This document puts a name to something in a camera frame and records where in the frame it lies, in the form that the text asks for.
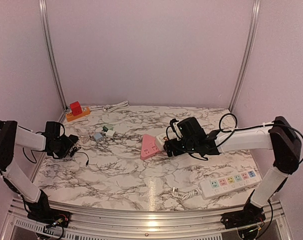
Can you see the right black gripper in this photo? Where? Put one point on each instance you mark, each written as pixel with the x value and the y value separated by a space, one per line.
pixel 168 144

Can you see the orange power strip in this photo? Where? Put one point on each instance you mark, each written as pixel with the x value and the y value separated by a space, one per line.
pixel 70 117

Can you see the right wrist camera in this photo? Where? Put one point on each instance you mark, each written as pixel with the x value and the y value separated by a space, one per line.
pixel 174 125

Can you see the right aluminium frame post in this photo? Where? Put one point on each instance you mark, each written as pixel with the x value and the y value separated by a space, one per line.
pixel 247 53

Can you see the left aluminium frame post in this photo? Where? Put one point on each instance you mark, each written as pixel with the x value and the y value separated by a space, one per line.
pixel 50 52

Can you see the white cube socket adapter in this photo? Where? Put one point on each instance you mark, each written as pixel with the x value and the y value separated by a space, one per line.
pixel 160 141

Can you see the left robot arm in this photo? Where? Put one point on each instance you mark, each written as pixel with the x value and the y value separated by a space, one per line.
pixel 35 200

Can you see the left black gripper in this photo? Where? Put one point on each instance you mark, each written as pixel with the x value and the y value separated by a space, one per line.
pixel 69 145

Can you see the blue small plug adapter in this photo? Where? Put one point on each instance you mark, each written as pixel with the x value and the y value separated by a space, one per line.
pixel 96 137

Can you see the green grey plug adapter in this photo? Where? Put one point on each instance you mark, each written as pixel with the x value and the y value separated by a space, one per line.
pixel 107 127

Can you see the white multicolour power strip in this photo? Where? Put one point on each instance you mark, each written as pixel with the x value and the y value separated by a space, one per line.
pixel 213 188

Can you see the aluminium frame post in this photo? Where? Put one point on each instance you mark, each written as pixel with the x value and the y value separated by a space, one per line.
pixel 247 53
pixel 50 52

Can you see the aluminium front rail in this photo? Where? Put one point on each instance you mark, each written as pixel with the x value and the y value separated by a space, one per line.
pixel 110 224

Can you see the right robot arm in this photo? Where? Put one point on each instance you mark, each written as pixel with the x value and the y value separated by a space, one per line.
pixel 278 136

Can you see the black power adapter with cable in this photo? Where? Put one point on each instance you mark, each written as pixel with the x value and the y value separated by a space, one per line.
pixel 76 149

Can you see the red cube socket adapter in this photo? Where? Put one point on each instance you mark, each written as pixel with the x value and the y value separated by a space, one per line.
pixel 76 108

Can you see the white small charger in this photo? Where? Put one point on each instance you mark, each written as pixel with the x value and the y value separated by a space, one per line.
pixel 110 134

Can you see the pink triangular power strip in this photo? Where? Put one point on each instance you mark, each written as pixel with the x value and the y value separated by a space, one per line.
pixel 148 148

